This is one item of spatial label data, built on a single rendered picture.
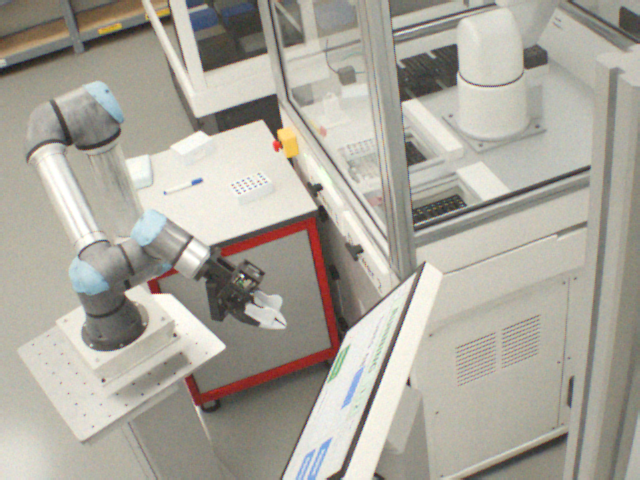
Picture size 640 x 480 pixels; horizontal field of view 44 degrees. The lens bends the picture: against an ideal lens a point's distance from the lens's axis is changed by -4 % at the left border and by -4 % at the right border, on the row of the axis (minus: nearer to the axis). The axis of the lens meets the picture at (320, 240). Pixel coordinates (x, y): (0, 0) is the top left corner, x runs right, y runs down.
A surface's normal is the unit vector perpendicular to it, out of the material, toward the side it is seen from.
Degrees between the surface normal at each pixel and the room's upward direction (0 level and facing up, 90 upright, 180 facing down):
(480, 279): 90
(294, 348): 90
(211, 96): 90
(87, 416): 0
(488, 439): 90
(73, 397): 0
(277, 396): 1
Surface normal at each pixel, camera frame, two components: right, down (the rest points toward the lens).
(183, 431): 0.62, 0.42
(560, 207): 0.33, 0.55
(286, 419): -0.15, -0.77
